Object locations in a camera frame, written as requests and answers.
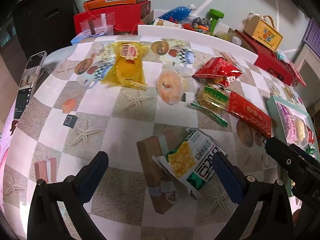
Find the clear bread packet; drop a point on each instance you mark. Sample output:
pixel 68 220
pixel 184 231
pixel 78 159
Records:
pixel 300 130

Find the green dumbbell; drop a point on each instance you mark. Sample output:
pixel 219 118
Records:
pixel 216 13

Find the mint green box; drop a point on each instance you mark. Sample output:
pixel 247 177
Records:
pixel 275 105

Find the red gift box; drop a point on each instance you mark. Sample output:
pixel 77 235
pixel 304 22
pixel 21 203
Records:
pixel 125 17

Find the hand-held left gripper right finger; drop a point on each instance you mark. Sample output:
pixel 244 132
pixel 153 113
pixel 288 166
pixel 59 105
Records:
pixel 226 175

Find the black smartphone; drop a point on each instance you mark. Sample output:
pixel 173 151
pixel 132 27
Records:
pixel 27 85

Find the yellow cake packet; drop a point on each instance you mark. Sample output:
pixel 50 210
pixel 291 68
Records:
pixel 127 70

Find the pale yellow plastic bottle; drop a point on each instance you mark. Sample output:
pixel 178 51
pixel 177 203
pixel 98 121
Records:
pixel 222 35

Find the pale yellow jelly cup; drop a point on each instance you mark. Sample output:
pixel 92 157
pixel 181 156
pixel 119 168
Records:
pixel 168 86

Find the blue white tissue pack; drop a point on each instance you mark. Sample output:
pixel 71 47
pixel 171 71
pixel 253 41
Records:
pixel 80 38

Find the purple swiss roll packet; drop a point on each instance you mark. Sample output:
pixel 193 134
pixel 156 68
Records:
pixel 287 125

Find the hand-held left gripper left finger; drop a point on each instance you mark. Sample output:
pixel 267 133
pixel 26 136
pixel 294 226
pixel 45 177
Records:
pixel 93 172

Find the red white snack packet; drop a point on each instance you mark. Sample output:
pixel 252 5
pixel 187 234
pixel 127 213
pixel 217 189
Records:
pixel 310 135

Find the light blue packet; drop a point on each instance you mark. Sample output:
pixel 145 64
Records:
pixel 281 54

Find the black cabinet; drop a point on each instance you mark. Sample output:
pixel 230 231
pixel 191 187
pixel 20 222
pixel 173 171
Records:
pixel 42 17

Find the purple plastic basket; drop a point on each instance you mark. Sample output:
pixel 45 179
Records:
pixel 312 32

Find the orange flat box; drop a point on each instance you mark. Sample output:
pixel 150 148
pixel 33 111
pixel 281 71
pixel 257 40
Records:
pixel 110 0

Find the white yellow small box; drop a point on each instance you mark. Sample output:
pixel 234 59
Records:
pixel 162 23

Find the green white snack packet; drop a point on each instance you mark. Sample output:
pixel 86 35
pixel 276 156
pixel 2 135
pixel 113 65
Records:
pixel 195 160

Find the red patterned gift bag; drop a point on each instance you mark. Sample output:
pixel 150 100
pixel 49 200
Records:
pixel 297 76

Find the clear green-edged cookie packet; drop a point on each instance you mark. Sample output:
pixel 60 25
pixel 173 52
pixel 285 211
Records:
pixel 212 100

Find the red crinkly snack packet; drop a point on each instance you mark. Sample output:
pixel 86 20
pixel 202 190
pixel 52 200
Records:
pixel 217 70

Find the red toy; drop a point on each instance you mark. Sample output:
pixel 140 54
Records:
pixel 187 26

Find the blue bead bottle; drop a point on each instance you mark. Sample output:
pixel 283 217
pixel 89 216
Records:
pixel 175 13

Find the brown wooden cabinet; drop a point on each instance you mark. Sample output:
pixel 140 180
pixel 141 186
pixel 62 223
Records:
pixel 10 62

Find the clear plastic box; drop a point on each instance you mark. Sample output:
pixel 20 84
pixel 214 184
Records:
pixel 97 23

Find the red box with window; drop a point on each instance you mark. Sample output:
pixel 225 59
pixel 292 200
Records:
pixel 265 60

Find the white cabinet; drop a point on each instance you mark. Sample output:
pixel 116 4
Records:
pixel 305 55

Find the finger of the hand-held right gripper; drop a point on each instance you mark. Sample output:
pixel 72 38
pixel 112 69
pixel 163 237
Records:
pixel 307 161
pixel 280 152

